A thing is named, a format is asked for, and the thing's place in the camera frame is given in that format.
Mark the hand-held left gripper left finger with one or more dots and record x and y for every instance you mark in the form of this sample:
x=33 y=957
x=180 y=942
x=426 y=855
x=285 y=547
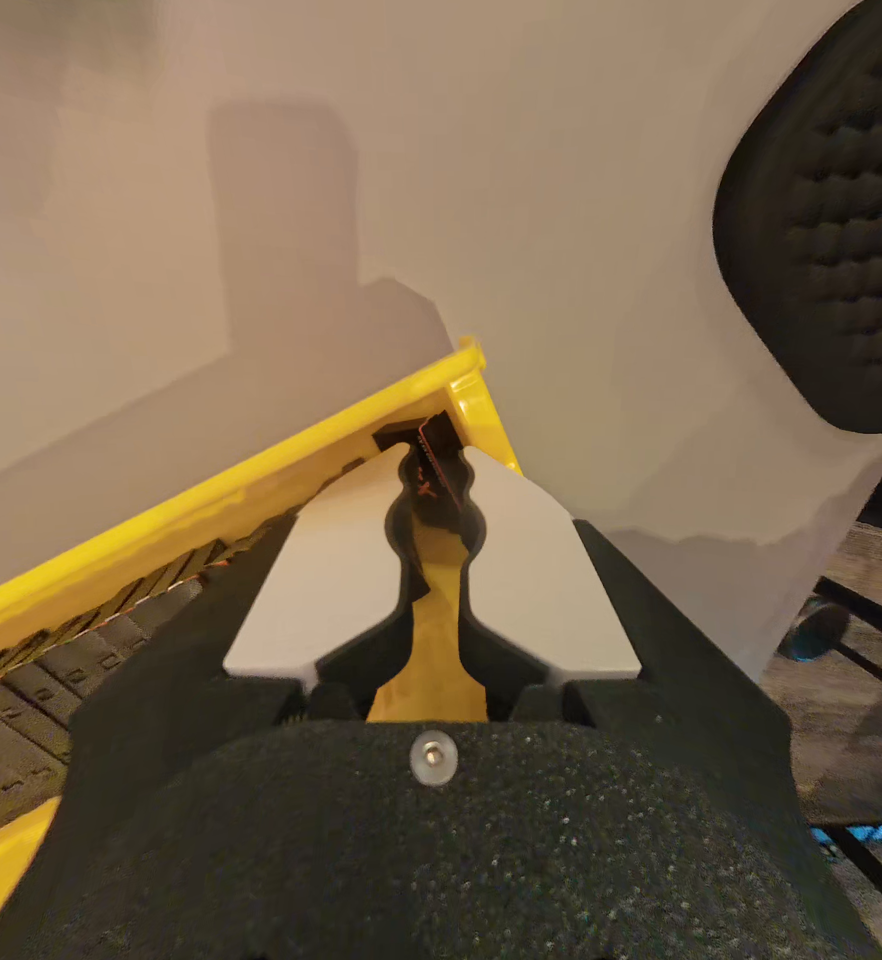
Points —
x=321 y=585

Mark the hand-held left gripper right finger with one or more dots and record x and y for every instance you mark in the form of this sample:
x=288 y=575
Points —
x=546 y=600

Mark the yellow plastic bin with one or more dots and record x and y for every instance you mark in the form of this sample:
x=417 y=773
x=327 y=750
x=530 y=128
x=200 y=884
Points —
x=185 y=517

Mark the orange trimmed black battery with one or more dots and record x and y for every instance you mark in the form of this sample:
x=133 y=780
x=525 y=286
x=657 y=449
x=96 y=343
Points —
x=433 y=450

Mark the row of black batteries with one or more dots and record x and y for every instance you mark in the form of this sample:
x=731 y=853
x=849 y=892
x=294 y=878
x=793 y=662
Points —
x=20 y=720

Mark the black chair base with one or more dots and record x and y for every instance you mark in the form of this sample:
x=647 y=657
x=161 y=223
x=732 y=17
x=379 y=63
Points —
x=823 y=622

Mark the black textured wrist pad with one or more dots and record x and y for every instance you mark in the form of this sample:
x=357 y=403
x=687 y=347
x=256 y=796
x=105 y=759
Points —
x=823 y=225

